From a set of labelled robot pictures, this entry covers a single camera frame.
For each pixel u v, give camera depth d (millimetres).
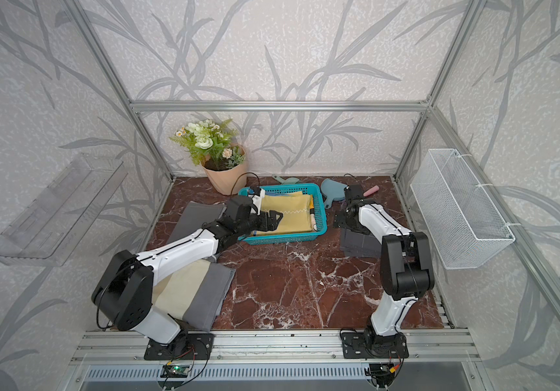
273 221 773
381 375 710
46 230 650
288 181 1195
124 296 438
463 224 597
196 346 733
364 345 731
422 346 751
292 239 956
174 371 706
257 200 781
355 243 953
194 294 825
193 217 1050
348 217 708
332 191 1192
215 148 921
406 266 480
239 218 669
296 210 1019
